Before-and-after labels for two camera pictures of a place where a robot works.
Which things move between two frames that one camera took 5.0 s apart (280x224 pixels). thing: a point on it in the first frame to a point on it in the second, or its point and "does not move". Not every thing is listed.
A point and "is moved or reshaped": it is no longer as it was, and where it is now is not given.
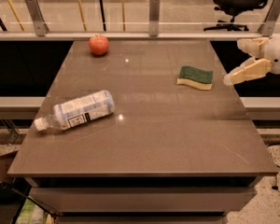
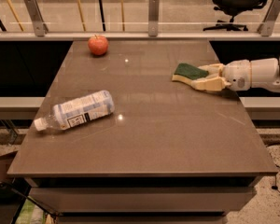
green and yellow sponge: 195,77 is moved or reshaped
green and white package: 32,213 does not move
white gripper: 277,55 to 238,74
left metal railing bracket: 40,27 does not move
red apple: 99,45 does not move
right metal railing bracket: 268,25 does not move
